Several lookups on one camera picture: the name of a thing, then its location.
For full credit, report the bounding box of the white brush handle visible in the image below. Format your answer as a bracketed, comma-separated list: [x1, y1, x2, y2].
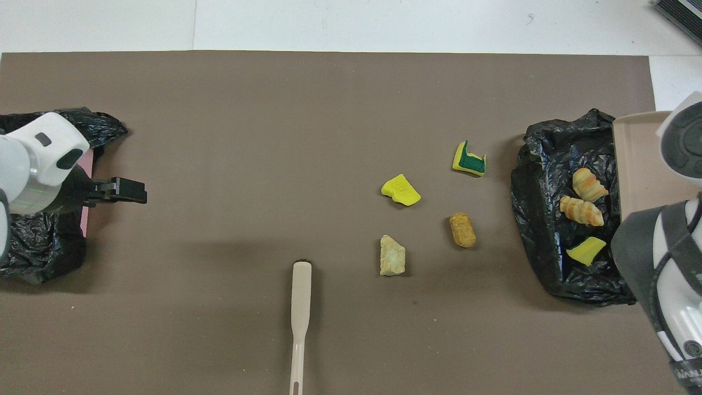
[289, 260, 313, 395]

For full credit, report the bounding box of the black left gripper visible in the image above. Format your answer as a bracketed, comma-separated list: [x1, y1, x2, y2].
[54, 173, 148, 213]

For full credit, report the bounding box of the brown table mat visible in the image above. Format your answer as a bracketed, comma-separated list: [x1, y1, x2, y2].
[0, 50, 689, 395]

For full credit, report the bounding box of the beige plastic dustpan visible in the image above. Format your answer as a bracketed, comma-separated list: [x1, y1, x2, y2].
[612, 111, 681, 218]

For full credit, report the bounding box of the pale beige sponge chunk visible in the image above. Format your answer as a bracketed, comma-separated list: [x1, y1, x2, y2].
[380, 235, 407, 277]

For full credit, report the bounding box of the toy croissant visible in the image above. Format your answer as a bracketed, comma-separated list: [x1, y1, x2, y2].
[572, 167, 609, 202]
[559, 195, 605, 228]

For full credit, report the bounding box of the yellow sponge chunk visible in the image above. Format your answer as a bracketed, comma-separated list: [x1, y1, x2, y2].
[381, 173, 422, 207]

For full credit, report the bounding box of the small yellow sponge wedge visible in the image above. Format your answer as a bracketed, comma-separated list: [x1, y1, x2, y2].
[565, 236, 608, 268]

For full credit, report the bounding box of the brown cork-like bread piece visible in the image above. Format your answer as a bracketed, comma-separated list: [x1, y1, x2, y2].
[449, 212, 477, 249]

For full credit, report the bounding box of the black plastic trash bag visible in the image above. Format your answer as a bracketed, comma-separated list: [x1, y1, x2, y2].
[510, 108, 639, 307]
[0, 107, 128, 285]

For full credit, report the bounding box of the pink bin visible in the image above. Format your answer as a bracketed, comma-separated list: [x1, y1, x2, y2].
[77, 148, 95, 238]

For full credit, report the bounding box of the yellow and green sponge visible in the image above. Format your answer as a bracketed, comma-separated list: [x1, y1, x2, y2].
[452, 140, 487, 177]

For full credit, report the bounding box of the dark ribbed device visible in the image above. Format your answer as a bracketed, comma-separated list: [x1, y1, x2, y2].
[653, 0, 702, 47]

